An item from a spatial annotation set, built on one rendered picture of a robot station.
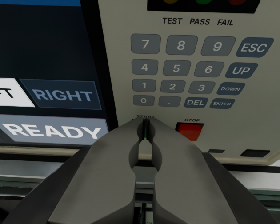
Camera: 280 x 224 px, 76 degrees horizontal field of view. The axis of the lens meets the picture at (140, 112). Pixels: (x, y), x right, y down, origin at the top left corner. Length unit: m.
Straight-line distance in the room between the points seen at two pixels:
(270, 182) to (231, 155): 0.05
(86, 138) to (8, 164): 0.11
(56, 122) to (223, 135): 0.15
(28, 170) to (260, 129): 0.24
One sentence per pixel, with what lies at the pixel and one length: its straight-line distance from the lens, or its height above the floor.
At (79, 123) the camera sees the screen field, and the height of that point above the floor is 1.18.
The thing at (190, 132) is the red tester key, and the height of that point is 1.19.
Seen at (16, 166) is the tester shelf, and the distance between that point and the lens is 0.26.
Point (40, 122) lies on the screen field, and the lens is 0.18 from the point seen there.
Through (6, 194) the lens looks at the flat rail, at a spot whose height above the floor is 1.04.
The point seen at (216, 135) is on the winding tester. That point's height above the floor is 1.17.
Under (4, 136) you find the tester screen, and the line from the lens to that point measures 0.23.
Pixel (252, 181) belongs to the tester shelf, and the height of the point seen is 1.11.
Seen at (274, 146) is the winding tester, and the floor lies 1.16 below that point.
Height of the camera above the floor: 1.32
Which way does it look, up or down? 53 degrees down
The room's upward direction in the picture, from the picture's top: 1 degrees clockwise
